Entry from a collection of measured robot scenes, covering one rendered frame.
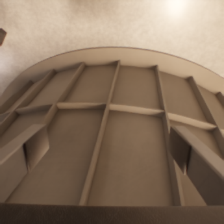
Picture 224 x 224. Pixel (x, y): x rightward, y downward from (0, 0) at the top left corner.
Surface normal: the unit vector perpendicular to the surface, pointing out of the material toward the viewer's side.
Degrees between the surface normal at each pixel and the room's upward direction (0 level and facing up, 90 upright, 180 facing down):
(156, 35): 0
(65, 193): 90
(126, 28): 0
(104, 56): 0
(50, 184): 90
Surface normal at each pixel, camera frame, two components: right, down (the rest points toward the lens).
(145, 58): -0.14, 0.63
